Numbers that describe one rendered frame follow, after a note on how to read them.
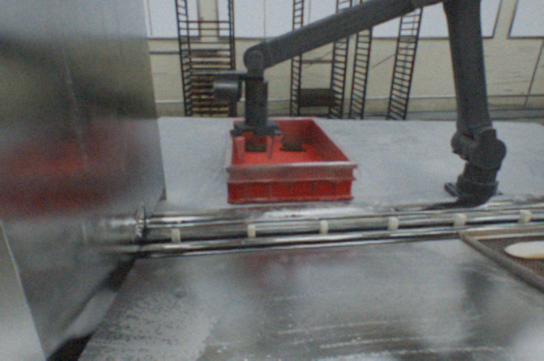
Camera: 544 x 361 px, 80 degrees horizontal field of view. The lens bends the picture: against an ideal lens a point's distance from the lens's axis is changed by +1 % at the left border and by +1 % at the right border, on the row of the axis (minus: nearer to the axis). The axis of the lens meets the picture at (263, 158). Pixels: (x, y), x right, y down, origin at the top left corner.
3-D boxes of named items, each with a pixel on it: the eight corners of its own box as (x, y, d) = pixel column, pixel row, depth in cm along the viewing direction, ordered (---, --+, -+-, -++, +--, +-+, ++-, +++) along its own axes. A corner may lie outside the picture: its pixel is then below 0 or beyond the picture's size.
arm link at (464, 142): (498, 176, 78) (485, 167, 83) (509, 136, 75) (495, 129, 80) (459, 176, 79) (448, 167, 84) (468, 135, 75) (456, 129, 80)
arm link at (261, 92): (268, 78, 73) (269, 74, 79) (237, 77, 74) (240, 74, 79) (267, 108, 76) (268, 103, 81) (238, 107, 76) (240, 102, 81)
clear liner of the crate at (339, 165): (315, 141, 125) (316, 116, 121) (359, 201, 79) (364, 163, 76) (227, 142, 122) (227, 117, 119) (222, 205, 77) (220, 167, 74)
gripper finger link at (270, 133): (247, 156, 86) (247, 122, 83) (271, 154, 89) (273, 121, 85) (255, 166, 80) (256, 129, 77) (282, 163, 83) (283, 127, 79)
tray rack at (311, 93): (329, 124, 470) (339, -14, 407) (342, 136, 415) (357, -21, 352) (288, 125, 464) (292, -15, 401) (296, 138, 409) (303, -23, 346)
